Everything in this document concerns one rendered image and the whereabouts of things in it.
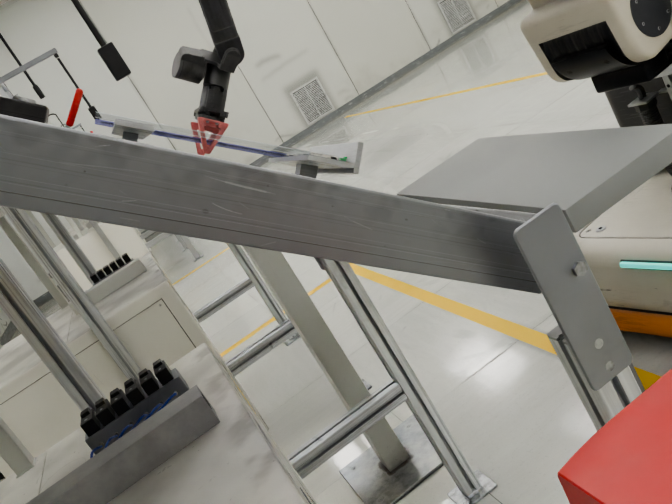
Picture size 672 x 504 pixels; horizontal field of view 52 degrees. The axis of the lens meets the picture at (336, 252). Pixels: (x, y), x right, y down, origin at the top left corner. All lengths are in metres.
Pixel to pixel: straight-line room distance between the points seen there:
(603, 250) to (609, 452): 1.35
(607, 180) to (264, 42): 8.07
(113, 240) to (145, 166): 5.03
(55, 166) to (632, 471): 0.41
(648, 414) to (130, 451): 0.72
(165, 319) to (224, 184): 1.51
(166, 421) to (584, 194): 0.65
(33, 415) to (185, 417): 1.20
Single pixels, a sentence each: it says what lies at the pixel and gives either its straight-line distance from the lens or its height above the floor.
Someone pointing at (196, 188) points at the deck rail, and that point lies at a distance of 0.53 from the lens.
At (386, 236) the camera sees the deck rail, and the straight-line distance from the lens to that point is 0.57.
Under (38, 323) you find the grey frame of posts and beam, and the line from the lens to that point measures 1.26.
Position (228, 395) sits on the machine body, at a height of 0.62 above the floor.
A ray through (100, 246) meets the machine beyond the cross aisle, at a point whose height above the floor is 0.48.
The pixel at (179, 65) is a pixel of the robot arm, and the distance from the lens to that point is 1.60.
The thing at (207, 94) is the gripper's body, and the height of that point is 0.99.
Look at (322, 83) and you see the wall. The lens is 9.11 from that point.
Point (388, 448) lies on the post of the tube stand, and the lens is 1.74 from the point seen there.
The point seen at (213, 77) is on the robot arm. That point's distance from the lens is 1.62.
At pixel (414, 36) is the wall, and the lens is 9.68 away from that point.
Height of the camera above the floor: 0.97
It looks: 15 degrees down
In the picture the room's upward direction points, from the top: 31 degrees counter-clockwise
